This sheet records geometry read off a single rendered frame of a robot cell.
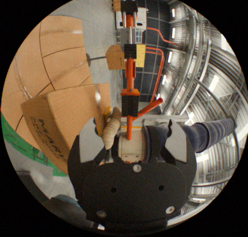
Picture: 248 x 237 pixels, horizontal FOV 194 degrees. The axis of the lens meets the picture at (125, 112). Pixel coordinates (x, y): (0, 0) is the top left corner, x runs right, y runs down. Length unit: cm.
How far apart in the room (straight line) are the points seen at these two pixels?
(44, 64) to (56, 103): 50
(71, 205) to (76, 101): 24
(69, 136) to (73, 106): 7
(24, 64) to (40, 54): 13
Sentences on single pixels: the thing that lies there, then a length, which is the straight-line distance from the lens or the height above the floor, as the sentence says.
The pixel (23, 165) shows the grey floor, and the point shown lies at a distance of 122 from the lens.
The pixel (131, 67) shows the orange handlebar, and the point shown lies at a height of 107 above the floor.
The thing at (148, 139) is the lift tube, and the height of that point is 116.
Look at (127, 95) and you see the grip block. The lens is 22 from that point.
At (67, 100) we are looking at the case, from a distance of 17.
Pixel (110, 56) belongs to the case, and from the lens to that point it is 156.
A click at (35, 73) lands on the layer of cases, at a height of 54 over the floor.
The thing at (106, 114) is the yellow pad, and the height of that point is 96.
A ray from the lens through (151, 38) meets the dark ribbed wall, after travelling 1103.
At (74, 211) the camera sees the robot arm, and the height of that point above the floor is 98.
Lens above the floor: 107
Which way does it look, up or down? 3 degrees down
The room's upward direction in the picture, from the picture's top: 91 degrees clockwise
